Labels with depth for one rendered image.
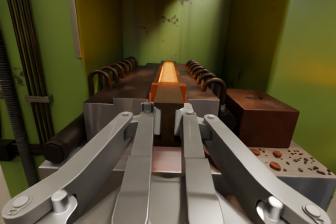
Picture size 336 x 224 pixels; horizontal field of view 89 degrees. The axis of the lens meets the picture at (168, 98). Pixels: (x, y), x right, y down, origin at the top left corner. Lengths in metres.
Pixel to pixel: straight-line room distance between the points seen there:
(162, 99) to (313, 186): 0.23
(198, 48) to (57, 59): 0.49
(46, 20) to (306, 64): 0.55
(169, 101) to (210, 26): 0.60
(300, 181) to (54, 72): 0.48
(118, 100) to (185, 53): 0.50
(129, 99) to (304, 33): 0.37
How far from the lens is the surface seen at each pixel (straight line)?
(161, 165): 0.24
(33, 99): 0.48
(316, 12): 0.48
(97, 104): 0.27
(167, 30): 0.71
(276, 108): 0.30
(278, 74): 0.45
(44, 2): 0.45
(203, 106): 0.25
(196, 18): 0.73
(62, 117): 0.48
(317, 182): 0.31
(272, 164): 0.28
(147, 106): 0.15
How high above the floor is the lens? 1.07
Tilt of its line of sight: 18 degrees down
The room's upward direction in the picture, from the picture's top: 2 degrees clockwise
